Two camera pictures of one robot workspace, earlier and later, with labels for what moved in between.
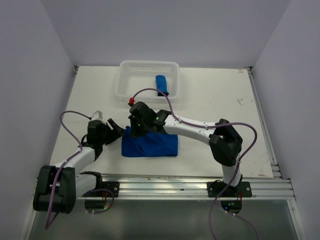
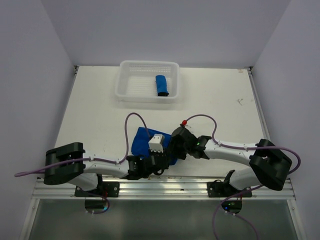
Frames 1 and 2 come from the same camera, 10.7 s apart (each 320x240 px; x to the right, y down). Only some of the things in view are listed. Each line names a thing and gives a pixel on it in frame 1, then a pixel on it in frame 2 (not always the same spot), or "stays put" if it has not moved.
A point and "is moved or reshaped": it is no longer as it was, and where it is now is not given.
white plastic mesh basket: (136, 79) stays put
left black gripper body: (102, 138) -> (146, 174)
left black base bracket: (113, 186) stays put
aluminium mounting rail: (264, 187) stays put
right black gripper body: (139, 127) -> (180, 152)
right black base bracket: (242, 189) stays put
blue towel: (150, 144) is moved or reshaped
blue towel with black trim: (161, 85) stays put
